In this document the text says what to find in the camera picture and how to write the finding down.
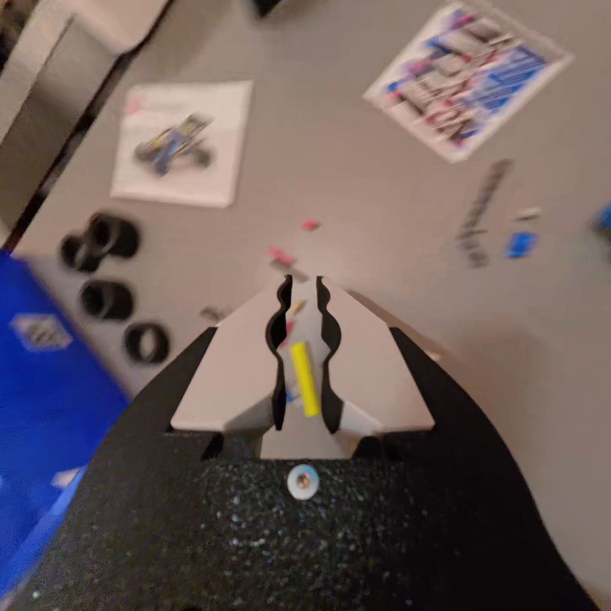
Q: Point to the closed lego instruction booklet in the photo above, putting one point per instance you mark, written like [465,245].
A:
[191,143]

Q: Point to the blue and white lego pin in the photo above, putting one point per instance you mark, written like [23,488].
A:
[291,396]

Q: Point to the tan lego pin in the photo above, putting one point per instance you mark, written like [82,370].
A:
[298,308]

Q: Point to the dark grey angled lego beam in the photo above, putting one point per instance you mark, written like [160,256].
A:
[482,215]

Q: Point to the short red lego pin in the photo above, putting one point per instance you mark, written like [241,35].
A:
[310,224]

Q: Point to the blue lego connector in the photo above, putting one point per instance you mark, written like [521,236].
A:
[521,245]

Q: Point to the lego sticker sheet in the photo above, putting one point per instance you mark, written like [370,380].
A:
[468,81]

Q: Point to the light grey lego connector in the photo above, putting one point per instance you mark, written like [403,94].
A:
[527,214]

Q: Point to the yellow lego beam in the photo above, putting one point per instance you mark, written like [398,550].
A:
[305,377]

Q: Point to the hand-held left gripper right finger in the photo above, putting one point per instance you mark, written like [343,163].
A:
[382,382]

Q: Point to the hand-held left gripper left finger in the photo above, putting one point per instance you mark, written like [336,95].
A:
[224,382]

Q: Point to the black lego axle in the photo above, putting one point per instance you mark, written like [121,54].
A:
[296,274]

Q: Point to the long red lego pin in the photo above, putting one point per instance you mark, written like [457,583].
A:
[280,255]

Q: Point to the blue plastic storage bin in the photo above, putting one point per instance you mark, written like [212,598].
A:
[47,382]

